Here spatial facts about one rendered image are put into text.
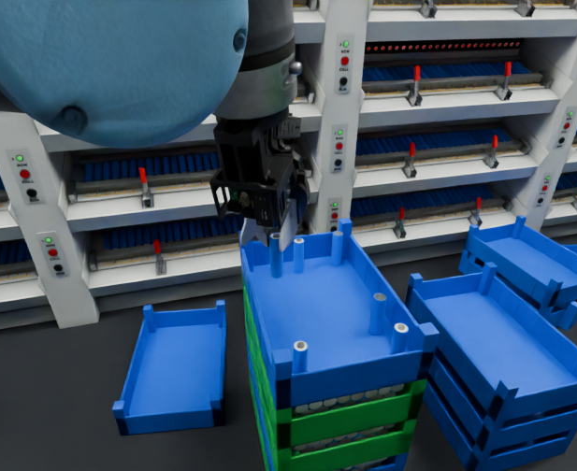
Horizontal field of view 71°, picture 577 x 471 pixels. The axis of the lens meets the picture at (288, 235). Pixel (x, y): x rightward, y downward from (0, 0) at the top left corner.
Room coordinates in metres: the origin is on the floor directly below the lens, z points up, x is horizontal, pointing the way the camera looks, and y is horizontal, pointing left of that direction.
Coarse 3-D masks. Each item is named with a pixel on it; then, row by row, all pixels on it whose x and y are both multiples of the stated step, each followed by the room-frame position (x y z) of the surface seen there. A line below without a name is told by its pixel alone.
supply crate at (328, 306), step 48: (288, 288) 0.53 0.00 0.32; (336, 288) 0.53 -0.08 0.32; (384, 288) 0.48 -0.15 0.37; (288, 336) 0.42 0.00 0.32; (336, 336) 0.42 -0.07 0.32; (384, 336) 0.42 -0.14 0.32; (432, 336) 0.35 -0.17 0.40; (288, 384) 0.31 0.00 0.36; (336, 384) 0.32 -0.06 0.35; (384, 384) 0.34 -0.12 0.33
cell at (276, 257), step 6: (276, 234) 0.46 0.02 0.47; (270, 240) 0.45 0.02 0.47; (276, 240) 0.45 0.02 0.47; (270, 246) 0.45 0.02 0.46; (276, 246) 0.45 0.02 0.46; (270, 252) 0.45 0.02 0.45; (276, 252) 0.45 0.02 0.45; (282, 252) 0.46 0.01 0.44; (270, 258) 0.45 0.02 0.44; (276, 258) 0.45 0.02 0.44; (282, 258) 0.46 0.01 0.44; (270, 264) 0.45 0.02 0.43; (276, 264) 0.45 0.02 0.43; (282, 264) 0.46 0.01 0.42; (270, 270) 0.45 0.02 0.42; (276, 270) 0.45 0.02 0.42; (282, 270) 0.45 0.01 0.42; (276, 276) 0.45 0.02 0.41
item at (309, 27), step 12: (300, 0) 1.02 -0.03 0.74; (312, 0) 0.99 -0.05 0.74; (324, 0) 0.97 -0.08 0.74; (300, 12) 0.99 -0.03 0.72; (312, 12) 1.00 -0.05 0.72; (324, 12) 0.97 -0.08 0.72; (300, 24) 0.95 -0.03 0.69; (312, 24) 0.96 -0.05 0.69; (324, 24) 0.96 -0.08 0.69; (300, 36) 0.96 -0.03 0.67; (312, 36) 0.97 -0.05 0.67
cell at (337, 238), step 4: (336, 232) 0.61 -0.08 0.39; (340, 232) 0.61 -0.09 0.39; (332, 236) 0.60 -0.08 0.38; (336, 236) 0.60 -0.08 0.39; (340, 236) 0.60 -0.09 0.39; (332, 240) 0.60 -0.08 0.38; (336, 240) 0.60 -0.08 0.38; (340, 240) 0.60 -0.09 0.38; (332, 244) 0.60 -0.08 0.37; (336, 244) 0.59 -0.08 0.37; (340, 244) 0.60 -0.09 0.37; (332, 248) 0.60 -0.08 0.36; (336, 248) 0.59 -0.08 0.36; (340, 248) 0.60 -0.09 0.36; (332, 252) 0.60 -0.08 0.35; (336, 252) 0.59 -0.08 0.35; (340, 252) 0.60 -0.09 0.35; (332, 256) 0.60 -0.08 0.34; (336, 256) 0.59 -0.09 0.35; (340, 256) 0.60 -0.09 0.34; (332, 260) 0.60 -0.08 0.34; (336, 260) 0.59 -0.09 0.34; (340, 260) 0.60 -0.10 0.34; (332, 264) 0.60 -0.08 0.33; (336, 264) 0.59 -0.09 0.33
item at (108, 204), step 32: (64, 160) 0.92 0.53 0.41; (96, 160) 0.96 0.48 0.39; (128, 160) 0.98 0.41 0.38; (160, 160) 0.99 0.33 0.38; (192, 160) 1.00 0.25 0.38; (64, 192) 0.84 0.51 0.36; (96, 192) 0.88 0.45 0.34; (128, 192) 0.89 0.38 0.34; (160, 192) 0.90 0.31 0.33; (192, 192) 0.92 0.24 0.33; (96, 224) 0.83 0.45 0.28; (128, 224) 0.85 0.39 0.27
